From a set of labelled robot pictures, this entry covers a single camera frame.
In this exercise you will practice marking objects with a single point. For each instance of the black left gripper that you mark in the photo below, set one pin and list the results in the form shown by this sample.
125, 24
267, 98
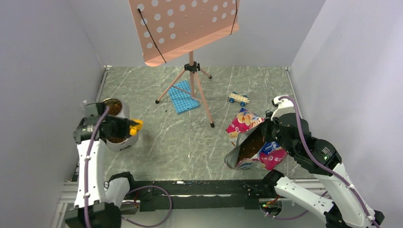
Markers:
125, 124

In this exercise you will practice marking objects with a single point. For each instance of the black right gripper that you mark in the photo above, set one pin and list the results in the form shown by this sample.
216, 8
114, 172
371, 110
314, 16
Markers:
267, 125

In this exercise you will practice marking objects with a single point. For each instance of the yellow plastic scoop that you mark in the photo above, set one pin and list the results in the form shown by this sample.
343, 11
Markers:
135, 126

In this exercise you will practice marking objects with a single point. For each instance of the pink pet food bag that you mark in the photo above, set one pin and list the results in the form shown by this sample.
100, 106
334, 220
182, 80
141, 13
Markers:
250, 150

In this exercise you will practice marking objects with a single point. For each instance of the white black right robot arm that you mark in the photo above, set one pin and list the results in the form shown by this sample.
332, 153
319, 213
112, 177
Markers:
345, 208

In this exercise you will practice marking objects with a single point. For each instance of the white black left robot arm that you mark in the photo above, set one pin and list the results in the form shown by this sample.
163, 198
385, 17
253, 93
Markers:
95, 206

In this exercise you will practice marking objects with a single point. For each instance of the grey double bowl feeder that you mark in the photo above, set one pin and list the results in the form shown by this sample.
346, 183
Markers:
119, 108

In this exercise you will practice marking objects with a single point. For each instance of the clear water bottle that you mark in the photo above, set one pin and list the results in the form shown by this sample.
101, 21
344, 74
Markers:
83, 104

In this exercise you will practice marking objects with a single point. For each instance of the toy block car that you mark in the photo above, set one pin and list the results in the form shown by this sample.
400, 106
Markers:
236, 98

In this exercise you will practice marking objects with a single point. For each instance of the pink music stand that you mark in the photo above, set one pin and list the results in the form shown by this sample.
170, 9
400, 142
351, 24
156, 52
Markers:
168, 29

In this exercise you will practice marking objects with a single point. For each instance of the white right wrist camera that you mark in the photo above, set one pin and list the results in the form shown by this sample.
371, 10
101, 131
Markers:
283, 106

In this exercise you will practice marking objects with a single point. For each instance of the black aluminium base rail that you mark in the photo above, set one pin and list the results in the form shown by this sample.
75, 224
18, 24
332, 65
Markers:
202, 194

